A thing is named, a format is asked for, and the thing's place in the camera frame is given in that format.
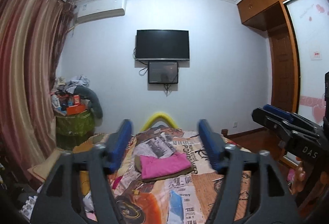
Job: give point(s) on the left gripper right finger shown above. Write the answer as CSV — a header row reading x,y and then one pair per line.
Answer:
x,y
253,189

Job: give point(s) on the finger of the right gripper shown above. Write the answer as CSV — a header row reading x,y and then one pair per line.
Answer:
x,y
279,112
278,125

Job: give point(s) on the pink pants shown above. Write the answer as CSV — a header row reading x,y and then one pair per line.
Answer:
x,y
153,167

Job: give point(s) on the brown wooden door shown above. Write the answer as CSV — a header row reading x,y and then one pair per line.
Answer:
x,y
283,69

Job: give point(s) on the green storage basket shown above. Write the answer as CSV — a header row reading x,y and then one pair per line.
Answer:
x,y
73,130

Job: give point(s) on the olive green pants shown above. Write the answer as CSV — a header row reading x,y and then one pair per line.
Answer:
x,y
139,169

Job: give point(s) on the newspaper print bed quilt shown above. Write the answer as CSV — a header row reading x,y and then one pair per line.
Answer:
x,y
182,198

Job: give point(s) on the orange box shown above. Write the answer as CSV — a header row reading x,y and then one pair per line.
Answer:
x,y
75,109

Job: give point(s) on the grey plush pillow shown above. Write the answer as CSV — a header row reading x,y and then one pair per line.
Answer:
x,y
94,104

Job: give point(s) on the white wardrobe sliding door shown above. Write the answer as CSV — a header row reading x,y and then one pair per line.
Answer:
x,y
309,20

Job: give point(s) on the yellow foam headboard guard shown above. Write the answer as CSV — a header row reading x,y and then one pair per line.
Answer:
x,y
159,117

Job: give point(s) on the pile of grey clothes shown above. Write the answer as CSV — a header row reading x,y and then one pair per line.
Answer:
x,y
69,86

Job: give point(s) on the striped pink curtain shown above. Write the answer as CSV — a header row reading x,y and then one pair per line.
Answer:
x,y
33,34

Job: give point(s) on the white air conditioner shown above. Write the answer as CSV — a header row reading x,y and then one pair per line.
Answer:
x,y
100,9

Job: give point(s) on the white wall socket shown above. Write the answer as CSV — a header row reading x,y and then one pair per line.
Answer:
x,y
235,124

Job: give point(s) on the small black wall monitor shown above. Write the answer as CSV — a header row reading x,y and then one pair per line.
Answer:
x,y
162,72

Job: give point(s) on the wall mounted black television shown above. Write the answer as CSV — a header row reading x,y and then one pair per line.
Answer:
x,y
160,44

